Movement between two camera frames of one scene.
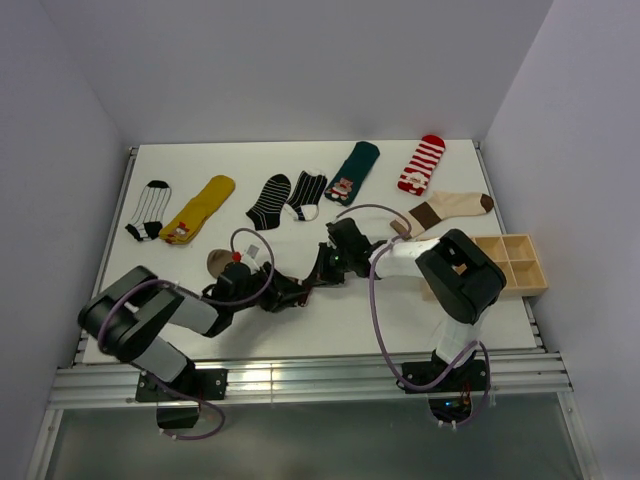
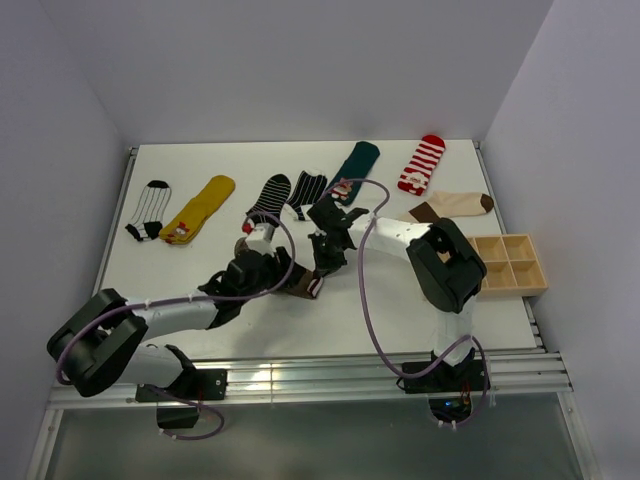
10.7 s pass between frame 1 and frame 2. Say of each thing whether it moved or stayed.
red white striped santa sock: stayed
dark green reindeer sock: stayed
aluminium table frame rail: stayed
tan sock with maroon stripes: moved
